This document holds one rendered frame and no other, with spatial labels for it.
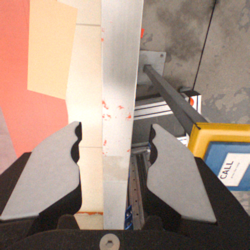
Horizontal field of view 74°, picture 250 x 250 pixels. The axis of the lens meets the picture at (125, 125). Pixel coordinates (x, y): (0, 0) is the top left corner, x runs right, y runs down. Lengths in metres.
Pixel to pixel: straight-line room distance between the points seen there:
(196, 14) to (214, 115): 0.72
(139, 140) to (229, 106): 0.76
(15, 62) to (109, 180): 0.20
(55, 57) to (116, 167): 0.16
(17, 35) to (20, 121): 0.11
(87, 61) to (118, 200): 0.21
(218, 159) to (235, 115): 1.29
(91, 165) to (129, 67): 0.18
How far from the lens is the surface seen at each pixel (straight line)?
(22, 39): 0.24
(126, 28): 0.18
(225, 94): 1.45
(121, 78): 0.18
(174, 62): 1.23
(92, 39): 0.22
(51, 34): 0.23
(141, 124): 1.09
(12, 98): 0.27
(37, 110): 0.26
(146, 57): 1.18
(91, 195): 0.34
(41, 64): 0.23
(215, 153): 0.29
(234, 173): 0.34
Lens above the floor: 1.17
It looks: 62 degrees down
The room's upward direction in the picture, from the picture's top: 177 degrees clockwise
